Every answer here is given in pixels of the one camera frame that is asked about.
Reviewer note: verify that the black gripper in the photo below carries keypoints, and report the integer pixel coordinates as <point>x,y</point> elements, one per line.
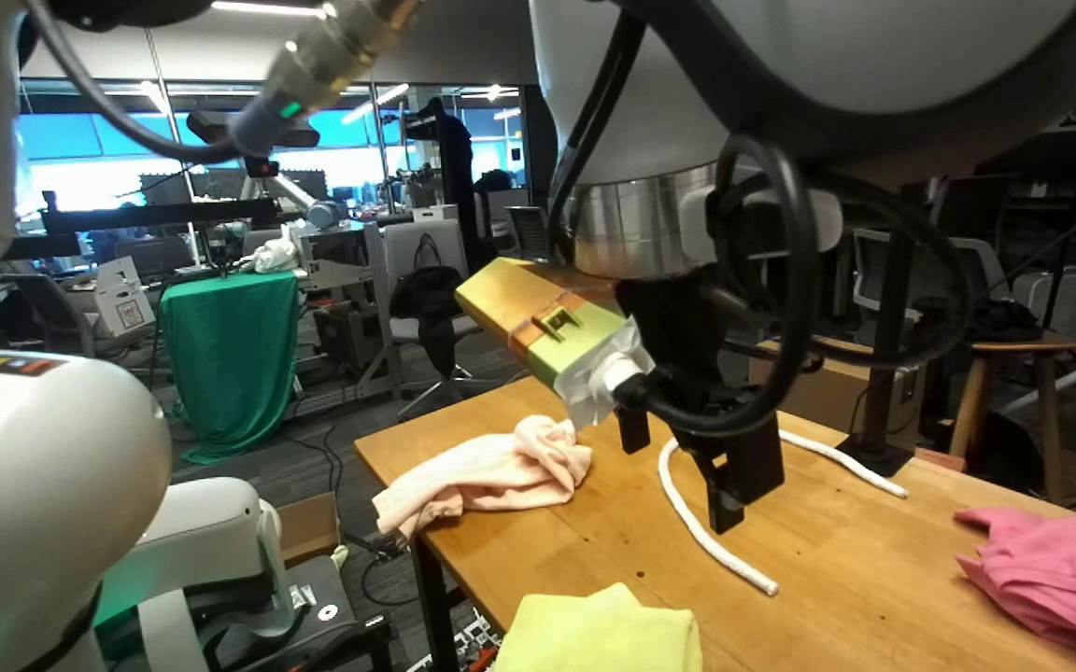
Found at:
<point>684,322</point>

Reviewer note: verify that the pale peach cloth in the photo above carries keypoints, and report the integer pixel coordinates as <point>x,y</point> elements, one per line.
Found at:
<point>535,465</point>

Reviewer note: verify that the yellow cloth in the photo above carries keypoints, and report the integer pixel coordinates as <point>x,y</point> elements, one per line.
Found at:
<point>599,631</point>

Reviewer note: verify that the pink cloth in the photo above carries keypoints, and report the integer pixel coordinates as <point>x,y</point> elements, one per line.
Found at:
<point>1025,567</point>

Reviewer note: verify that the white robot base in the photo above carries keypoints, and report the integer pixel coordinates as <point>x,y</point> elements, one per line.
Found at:
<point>95,528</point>

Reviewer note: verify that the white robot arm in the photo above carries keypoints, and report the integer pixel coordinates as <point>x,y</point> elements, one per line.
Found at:
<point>885,93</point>

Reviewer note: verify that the black background office chair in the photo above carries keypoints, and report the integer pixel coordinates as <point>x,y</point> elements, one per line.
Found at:
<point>425,312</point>

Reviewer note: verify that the green draped cloth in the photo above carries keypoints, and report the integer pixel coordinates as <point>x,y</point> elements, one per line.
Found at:
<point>235,356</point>

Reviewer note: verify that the black camera pole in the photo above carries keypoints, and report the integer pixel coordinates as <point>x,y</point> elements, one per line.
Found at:
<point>872,437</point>

